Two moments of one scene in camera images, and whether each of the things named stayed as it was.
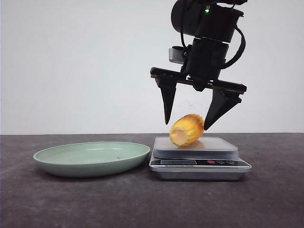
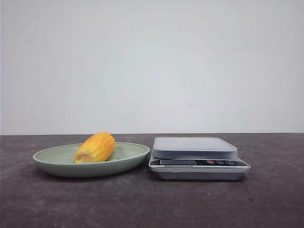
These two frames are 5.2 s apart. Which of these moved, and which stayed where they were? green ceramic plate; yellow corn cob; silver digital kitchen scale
Moved: yellow corn cob
Stayed: silver digital kitchen scale; green ceramic plate
